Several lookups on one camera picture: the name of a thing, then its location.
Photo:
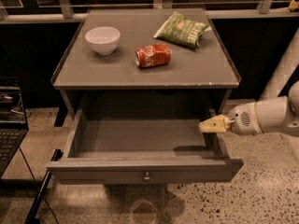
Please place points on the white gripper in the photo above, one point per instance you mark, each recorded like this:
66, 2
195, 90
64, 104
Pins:
244, 119

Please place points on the grey top drawer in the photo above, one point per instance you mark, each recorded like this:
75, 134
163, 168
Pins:
142, 151

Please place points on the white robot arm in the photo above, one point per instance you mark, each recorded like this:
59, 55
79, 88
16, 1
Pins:
272, 113

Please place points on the grey drawer cabinet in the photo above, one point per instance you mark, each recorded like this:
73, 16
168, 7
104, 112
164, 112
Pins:
208, 67

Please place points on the crushed orange soda can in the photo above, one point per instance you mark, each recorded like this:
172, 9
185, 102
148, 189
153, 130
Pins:
153, 55

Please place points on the green chip bag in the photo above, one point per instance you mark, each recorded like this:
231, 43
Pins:
181, 31

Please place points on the white ceramic bowl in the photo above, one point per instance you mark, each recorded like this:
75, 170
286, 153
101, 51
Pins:
103, 40

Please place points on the small yellow object on ledge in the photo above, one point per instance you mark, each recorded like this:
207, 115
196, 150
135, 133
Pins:
293, 5

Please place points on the black laptop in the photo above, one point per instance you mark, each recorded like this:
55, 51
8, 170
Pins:
13, 120

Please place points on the black stand leg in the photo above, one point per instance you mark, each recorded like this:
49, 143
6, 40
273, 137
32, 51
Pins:
41, 189

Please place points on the metal railing frame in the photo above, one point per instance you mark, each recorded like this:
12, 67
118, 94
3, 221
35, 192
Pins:
24, 11

